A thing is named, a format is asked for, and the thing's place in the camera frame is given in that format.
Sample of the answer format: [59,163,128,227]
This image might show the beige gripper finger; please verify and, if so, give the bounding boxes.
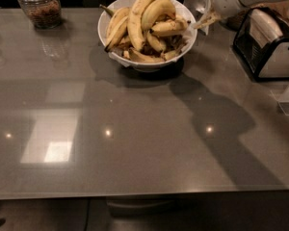
[192,11,222,30]

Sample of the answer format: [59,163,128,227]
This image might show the small yellow banana centre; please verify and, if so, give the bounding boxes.
[146,32,167,53]

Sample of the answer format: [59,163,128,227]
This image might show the long yellow banana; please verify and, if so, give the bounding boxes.
[127,0,154,51]

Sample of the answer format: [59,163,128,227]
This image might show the white ceramic bowl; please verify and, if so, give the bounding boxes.
[97,0,197,73]

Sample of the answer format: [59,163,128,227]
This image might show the yellow banana bottom front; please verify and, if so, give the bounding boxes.
[128,48,164,64]

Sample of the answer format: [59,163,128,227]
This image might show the glass jar right background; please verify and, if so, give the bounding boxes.
[226,11,247,31]

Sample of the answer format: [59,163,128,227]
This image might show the glass jar with granola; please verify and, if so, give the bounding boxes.
[17,0,62,29]

